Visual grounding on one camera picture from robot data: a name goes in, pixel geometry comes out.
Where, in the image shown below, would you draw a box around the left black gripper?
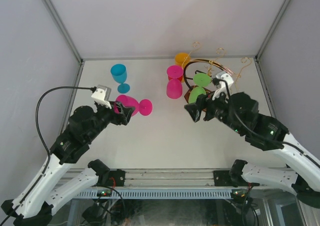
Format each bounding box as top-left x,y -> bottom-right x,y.
86,99 -> 135,142

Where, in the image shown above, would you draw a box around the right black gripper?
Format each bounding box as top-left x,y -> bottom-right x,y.
184,86 -> 245,135

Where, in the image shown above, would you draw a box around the gold wire wine glass rack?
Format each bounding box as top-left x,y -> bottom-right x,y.
183,42 -> 253,102

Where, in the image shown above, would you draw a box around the pink wine glass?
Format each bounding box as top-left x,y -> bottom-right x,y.
166,65 -> 184,99
116,94 -> 153,116

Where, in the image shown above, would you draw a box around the green plastic wine glass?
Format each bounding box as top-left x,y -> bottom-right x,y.
188,73 -> 212,103

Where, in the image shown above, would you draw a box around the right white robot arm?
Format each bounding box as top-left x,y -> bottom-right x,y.
184,92 -> 320,208

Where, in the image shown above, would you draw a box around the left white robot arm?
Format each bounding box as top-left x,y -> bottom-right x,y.
1,101 -> 135,225

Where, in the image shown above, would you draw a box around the red plastic wine glass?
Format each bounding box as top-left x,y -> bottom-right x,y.
168,76 -> 183,82

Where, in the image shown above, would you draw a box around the blue plastic wine glass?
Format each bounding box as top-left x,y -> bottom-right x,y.
110,64 -> 130,94

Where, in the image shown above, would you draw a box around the orange plastic wine glass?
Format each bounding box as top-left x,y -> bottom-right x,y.
174,53 -> 191,70

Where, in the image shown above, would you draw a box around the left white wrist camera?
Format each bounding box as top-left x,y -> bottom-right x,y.
91,85 -> 112,109

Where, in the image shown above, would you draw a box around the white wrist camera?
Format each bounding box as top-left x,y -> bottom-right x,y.
91,85 -> 112,109
212,72 -> 234,100

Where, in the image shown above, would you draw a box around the right black camera cable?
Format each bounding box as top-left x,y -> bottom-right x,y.
212,77 -> 320,166

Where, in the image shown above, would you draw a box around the black camera cable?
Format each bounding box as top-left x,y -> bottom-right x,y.
212,77 -> 320,166
0,86 -> 97,221

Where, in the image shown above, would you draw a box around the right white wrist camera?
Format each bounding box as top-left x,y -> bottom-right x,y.
212,72 -> 234,100

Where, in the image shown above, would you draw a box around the aluminium front rail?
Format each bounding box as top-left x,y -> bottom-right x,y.
62,168 -> 309,187

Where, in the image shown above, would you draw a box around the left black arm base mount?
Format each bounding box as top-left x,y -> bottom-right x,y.
97,169 -> 126,188

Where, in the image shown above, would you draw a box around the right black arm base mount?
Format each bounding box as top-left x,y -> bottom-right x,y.
213,170 -> 260,187

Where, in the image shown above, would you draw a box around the grey slotted cable duct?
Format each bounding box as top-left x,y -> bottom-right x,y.
73,188 -> 233,199

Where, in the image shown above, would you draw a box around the left black camera cable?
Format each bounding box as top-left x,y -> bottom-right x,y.
0,86 -> 97,221

